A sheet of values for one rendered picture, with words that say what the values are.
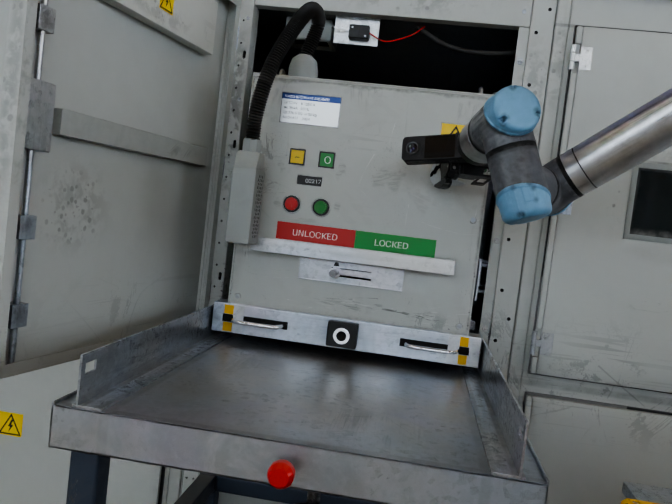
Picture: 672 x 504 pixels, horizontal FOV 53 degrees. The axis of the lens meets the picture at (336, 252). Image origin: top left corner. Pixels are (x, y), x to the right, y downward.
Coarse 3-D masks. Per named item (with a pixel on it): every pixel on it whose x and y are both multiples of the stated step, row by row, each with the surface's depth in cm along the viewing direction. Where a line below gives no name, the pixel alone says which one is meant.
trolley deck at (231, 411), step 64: (192, 384) 102; (256, 384) 107; (320, 384) 111; (384, 384) 117; (448, 384) 122; (64, 448) 86; (128, 448) 85; (192, 448) 83; (256, 448) 82; (320, 448) 81; (384, 448) 84; (448, 448) 87
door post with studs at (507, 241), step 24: (552, 0) 141; (552, 24) 141; (528, 48) 142; (528, 72) 142; (504, 240) 144; (504, 264) 144; (504, 288) 144; (504, 312) 145; (504, 336) 145; (504, 360) 145
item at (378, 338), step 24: (216, 312) 137; (264, 312) 135; (288, 312) 135; (264, 336) 136; (288, 336) 135; (312, 336) 134; (360, 336) 133; (384, 336) 132; (408, 336) 132; (432, 336) 131; (480, 336) 132; (432, 360) 131
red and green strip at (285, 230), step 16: (288, 224) 135; (304, 224) 135; (304, 240) 135; (320, 240) 135; (336, 240) 134; (352, 240) 134; (368, 240) 133; (384, 240) 133; (400, 240) 132; (416, 240) 132; (432, 240) 132; (432, 256) 132
